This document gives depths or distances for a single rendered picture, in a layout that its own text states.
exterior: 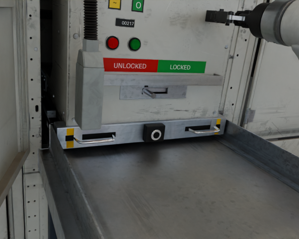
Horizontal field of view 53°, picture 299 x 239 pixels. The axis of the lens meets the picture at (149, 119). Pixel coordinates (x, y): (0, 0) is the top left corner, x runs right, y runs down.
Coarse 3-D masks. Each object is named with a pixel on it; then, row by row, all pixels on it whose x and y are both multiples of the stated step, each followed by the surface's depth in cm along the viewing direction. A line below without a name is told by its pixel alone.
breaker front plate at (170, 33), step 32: (96, 0) 71; (128, 0) 74; (160, 0) 77; (192, 0) 81; (224, 0) 85; (128, 32) 76; (160, 32) 80; (192, 32) 84; (224, 32) 89; (224, 64) 93; (128, 96) 82; (160, 96) 87; (192, 96) 92
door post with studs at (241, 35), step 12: (240, 0) 93; (252, 0) 95; (240, 36) 98; (240, 48) 99; (240, 60) 101; (228, 72) 101; (240, 72) 103; (228, 84) 102; (228, 96) 104; (228, 108) 106
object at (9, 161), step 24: (0, 0) 55; (24, 0) 67; (0, 24) 61; (24, 24) 68; (0, 48) 62; (24, 48) 70; (0, 72) 62; (0, 96) 63; (0, 120) 64; (0, 144) 65; (0, 168) 66; (0, 192) 62
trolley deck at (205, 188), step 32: (96, 160) 78; (128, 160) 80; (160, 160) 82; (192, 160) 84; (224, 160) 86; (64, 192) 64; (96, 192) 65; (128, 192) 66; (160, 192) 67; (192, 192) 69; (224, 192) 70; (256, 192) 72; (288, 192) 73; (64, 224) 54; (128, 224) 56; (160, 224) 57; (192, 224) 58; (224, 224) 59; (256, 224) 60; (288, 224) 61
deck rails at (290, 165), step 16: (224, 128) 101; (240, 128) 95; (224, 144) 97; (240, 144) 95; (256, 144) 89; (272, 144) 84; (64, 160) 65; (256, 160) 88; (272, 160) 84; (288, 160) 79; (64, 176) 66; (288, 176) 80; (80, 192) 53; (80, 208) 53; (80, 224) 54; (96, 224) 45
